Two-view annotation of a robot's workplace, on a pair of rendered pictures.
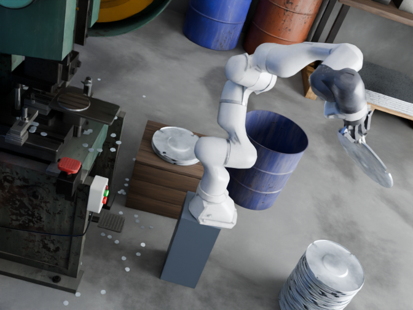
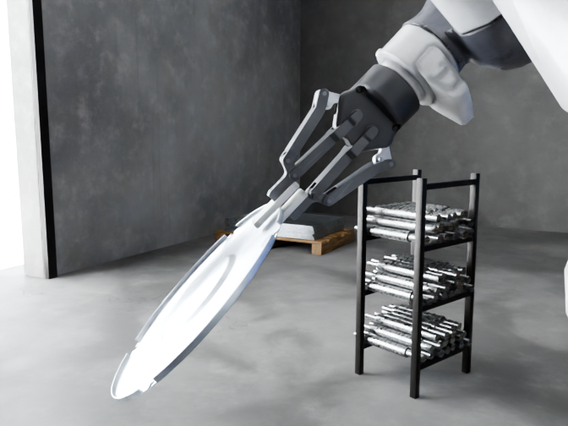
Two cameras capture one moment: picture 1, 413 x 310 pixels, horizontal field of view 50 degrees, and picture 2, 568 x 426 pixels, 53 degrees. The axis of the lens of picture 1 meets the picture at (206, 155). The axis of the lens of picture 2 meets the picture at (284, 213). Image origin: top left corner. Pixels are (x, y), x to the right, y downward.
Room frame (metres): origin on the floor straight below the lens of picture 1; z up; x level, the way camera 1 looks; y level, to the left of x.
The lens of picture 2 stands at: (1.96, -0.11, 1.15)
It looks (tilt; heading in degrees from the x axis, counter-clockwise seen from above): 8 degrees down; 215
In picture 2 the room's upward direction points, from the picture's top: straight up
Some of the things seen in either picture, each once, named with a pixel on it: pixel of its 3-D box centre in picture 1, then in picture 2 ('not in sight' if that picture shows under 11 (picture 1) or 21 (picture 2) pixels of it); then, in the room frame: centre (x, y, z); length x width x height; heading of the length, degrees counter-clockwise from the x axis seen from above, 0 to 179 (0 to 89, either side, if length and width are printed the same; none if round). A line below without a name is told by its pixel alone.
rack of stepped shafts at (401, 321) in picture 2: not in sight; (414, 275); (-0.53, -1.11, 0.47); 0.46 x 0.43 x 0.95; 76
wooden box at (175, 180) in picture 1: (170, 171); not in sight; (1.93, 0.16, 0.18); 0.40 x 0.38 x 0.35; 98
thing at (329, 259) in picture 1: (335, 264); not in sight; (1.48, -0.74, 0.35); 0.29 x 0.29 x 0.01
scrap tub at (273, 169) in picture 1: (260, 161); not in sight; (2.23, -0.33, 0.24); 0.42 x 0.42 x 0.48
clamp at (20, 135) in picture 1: (23, 120); not in sight; (1.24, 0.68, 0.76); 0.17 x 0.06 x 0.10; 6
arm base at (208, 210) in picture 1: (217, 200); not in sight; (1.44, -0.11, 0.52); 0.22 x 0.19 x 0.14; 95
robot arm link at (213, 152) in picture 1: (212, 163); not in sight; (1.43, -0.03, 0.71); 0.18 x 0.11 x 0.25; 107
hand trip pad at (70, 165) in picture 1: (68, 171); not in sight; (1.10, 0.43, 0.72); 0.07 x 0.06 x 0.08; 96
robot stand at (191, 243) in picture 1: (191, 241); not in sight; (1.44, -0.07, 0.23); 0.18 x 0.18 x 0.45; 5
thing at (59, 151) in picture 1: (41, 114); not in sight; (1.41, 0.69, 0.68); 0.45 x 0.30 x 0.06; 6
